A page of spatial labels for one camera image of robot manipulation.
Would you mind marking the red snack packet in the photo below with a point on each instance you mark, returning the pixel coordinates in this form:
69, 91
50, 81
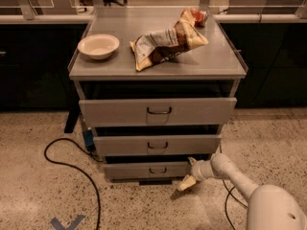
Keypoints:
200, 17

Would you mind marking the crumpled chip bag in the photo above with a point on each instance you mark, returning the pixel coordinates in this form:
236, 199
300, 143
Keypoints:
159, 46

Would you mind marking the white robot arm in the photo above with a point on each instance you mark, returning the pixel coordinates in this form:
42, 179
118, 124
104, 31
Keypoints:
269, 207

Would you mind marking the grey bottom drawer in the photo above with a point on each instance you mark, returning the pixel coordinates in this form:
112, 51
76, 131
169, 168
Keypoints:
139, 171

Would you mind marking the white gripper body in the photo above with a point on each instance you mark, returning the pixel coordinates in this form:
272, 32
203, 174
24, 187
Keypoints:
198, 171

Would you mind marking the grey drawer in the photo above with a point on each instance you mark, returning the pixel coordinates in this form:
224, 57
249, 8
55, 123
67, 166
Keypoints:
139, 171
157, 112
156, 145

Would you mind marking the white bowl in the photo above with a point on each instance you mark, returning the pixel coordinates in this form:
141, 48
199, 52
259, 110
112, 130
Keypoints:
99, 46

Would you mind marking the grey top drawer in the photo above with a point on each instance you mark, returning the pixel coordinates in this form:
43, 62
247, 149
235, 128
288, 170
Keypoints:
157, 112

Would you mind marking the blue power box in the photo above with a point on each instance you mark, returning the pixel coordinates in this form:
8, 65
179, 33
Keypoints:
88, 140

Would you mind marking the grey metal drawer cabinet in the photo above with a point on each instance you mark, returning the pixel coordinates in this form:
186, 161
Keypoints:
210, 71

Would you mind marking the grey middle drawer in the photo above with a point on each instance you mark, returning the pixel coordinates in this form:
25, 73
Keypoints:
156, 145

